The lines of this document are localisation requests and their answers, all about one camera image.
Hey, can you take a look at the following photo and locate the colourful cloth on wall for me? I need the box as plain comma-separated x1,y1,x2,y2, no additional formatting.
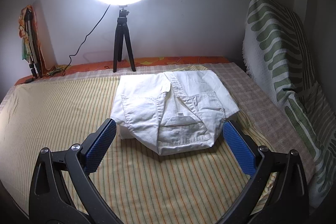
18,5,49,77

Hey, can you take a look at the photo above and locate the white shirt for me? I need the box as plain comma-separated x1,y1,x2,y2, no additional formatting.
110,70,239,156

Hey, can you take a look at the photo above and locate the orange wooden bed frame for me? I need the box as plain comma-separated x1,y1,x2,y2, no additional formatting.
14,56,229,86

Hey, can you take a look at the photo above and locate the yellow striped bed sheet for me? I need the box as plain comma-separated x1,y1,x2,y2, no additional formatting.
1,76,248,223

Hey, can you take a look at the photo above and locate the folded silver tripod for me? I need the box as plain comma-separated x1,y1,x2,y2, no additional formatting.
24,9,42,78

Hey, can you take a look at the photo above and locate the green patterned white pillow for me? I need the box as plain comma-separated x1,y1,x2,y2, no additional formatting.
243,0,335,207

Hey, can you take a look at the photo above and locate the pink checked mattress cover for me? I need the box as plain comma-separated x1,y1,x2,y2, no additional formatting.
1,63,315,188

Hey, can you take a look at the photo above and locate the black power cable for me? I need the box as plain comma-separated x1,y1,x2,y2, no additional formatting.
47,3,111,77

